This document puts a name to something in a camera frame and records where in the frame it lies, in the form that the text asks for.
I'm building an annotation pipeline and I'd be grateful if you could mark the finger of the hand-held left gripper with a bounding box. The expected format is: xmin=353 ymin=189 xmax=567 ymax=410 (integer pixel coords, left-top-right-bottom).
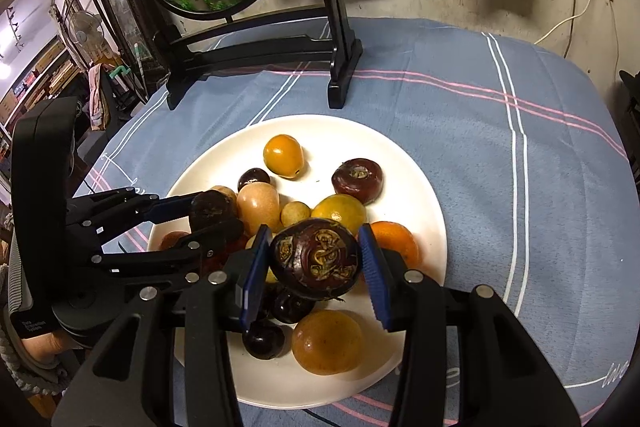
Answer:
xmin=92 ymin=217 xmax=246 ymax=293
xmin=65 ymin=187 xmax=201 ymax=255

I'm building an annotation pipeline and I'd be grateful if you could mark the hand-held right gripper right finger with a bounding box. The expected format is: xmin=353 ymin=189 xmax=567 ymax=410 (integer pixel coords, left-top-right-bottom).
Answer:
xmin=356 ymin=223 xmax=583 ymax=427

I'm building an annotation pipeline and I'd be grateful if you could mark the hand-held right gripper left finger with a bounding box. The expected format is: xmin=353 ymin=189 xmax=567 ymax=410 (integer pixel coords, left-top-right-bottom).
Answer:
xmin=52 ymin=224 xmax=275 ymax=427

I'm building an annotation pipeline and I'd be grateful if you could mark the brown orange round fruit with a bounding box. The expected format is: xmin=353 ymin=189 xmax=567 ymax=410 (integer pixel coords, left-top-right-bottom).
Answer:
xmin=159 ymin=230 xmax=192 ymax=253

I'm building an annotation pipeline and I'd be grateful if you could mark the orange tangerine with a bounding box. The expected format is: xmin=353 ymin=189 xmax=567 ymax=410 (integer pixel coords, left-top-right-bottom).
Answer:
xmin=370 ymin=221 xmax=421 ymax=268

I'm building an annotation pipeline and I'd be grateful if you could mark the patterned dark water chestnut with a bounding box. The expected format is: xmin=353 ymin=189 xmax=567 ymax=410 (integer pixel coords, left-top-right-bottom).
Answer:
xmin=270 ymin=218 xmax=363 ymax=304

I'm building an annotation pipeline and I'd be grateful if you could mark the yellow green citrus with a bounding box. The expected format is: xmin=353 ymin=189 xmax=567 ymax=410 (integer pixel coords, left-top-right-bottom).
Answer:
xmin=311 ymin=193 xmax=367 ymax=238

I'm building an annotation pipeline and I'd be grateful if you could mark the small olive round fruit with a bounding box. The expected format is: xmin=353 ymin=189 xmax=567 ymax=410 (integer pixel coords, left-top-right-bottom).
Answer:
xmin=280 ymin=201 xmax=313 ymax=229

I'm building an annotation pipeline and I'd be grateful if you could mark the large glossy tan fruit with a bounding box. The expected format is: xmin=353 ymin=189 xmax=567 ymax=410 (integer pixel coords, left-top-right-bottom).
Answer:
xmin=291 ymin=309 xmax=365 ymax=376

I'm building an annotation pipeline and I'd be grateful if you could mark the white plate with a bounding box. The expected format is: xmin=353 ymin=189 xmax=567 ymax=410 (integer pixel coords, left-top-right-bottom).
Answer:
xmin=147 ymin=114 xmax=448 ymax=409

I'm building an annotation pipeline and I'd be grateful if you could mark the dark red water chestnut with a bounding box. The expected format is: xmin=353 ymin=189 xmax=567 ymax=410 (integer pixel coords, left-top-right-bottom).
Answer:
xmin=331 ymin=158 xmax=384 ymax=206

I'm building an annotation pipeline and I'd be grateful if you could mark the yellow orange oval fruit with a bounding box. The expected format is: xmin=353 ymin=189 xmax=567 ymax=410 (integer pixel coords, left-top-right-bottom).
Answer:
xmin=263 ymin=134 xmax=305 ymax=180

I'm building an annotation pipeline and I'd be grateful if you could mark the hanging pink cloth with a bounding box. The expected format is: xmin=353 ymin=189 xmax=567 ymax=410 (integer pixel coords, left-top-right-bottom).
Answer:
xmin=87 ymin=64 xmax=113 ymax=130

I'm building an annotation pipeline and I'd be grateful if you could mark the standing fan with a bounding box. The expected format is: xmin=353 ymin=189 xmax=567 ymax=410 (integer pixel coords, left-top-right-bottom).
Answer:
xmin=67 ymin=9 xmax=103 ymax=52

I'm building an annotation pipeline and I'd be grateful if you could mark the blue striped tablecloth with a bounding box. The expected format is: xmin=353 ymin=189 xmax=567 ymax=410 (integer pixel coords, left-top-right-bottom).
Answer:
xmin=65 ymin=17 xmax=636 ymax=427

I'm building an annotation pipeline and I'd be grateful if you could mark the black metal rack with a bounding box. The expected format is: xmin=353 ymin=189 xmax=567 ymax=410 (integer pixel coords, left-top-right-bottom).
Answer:
xmin=620 ymin=69 xmax=640 ymax=188

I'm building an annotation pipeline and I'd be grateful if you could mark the white power cable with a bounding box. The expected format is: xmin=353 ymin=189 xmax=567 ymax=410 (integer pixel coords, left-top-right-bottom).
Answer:
xmin=532 ymin=0 xmax=597 ymax=45

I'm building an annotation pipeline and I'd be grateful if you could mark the grey power cable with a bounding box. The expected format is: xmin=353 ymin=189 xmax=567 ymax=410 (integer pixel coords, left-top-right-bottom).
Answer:
xmin=564 ymin=0 xmax=581 ymax=58

